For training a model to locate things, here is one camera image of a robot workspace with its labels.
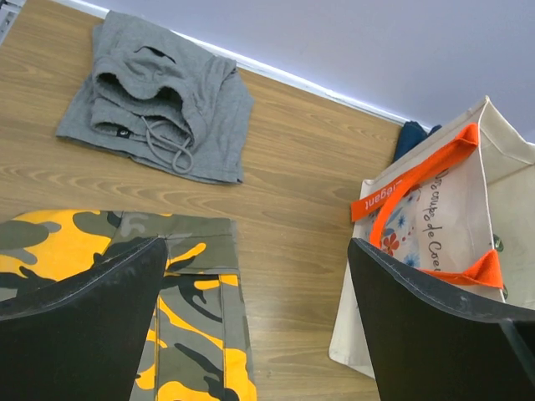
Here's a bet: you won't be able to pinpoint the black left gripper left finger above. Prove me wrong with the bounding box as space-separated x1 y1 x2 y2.
1 237 167 400

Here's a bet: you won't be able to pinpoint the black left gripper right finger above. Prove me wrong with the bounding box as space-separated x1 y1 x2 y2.
348 238 534 400

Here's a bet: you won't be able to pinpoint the beige canvas tote bag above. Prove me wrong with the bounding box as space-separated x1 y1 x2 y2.
328 95 535 379

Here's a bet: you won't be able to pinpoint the orange camouflage folded pants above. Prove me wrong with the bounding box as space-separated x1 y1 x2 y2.
1 210 257 400

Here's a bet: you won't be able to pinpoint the dark blue folded jeans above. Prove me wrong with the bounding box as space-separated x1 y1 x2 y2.
392 121 441 162

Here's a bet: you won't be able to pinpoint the grey folded shorts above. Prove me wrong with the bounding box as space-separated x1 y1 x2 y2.
56 12 253 184

